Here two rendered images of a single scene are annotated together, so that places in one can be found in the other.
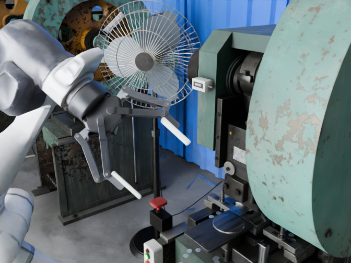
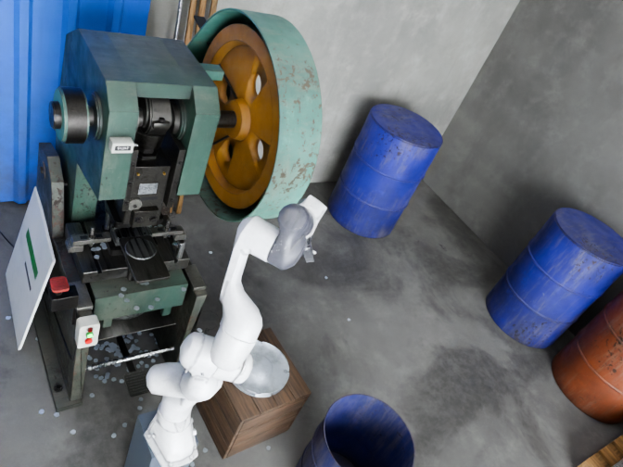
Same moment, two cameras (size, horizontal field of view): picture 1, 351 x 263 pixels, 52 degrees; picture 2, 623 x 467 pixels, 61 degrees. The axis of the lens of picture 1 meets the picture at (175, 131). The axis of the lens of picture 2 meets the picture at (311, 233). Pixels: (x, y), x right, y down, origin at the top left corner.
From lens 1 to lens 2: 1.78 m
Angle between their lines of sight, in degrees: 84
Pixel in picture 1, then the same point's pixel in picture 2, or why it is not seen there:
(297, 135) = (302, 174)
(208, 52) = (124, 112)
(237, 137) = (145, 175)
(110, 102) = not seen: hidden behind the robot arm
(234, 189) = (146, 219)
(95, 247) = not seen: outside the picture
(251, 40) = (160, 89)
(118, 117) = not seen: hidden behind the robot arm
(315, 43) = (306, 124)
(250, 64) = (162, 111)
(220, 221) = (135, 252)
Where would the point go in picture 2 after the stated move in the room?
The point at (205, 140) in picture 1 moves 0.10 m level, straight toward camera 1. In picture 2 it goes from (113, 193) to (139, 204)
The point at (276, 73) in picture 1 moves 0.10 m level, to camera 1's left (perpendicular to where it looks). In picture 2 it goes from (290, 145) to (286, 160)
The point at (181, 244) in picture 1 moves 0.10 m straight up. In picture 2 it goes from (106, 297) to (108, 281)
